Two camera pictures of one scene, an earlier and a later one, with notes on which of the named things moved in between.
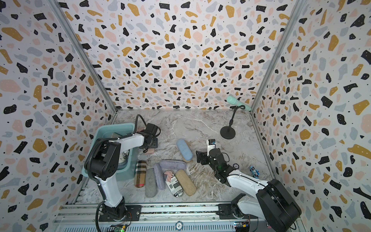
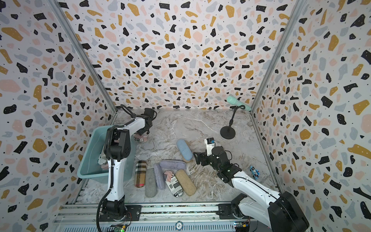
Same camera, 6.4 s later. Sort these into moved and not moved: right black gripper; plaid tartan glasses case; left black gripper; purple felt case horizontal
Moved: left black gripper
Not moved: right black gripper; purple felt case horizontal; plaid tartan glasses case
